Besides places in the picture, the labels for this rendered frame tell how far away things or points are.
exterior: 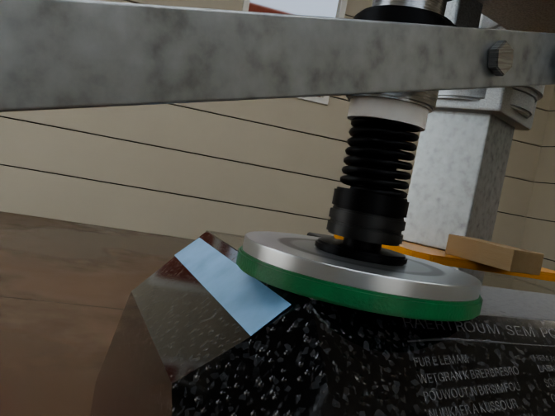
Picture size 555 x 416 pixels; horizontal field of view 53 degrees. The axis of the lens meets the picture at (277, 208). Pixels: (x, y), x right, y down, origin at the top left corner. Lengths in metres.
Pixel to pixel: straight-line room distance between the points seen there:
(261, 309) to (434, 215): 1.16
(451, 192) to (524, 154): 6.92
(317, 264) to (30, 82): 0.24
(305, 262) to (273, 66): 0.15
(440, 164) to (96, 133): 5.28
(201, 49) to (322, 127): 6.64
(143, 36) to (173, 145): 6.23
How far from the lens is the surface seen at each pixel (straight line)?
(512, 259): 1.32
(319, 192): 6.95
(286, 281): 0.42
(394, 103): 0.49
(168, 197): 6.55
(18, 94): 0.28
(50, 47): 0.28
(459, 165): 1.55
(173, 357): 0.47
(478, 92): 1.53
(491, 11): 0.80
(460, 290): 0.45
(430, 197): 1.58
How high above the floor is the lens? 0.89
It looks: 3 degrees down
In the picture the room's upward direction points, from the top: 11 degrees clockwise
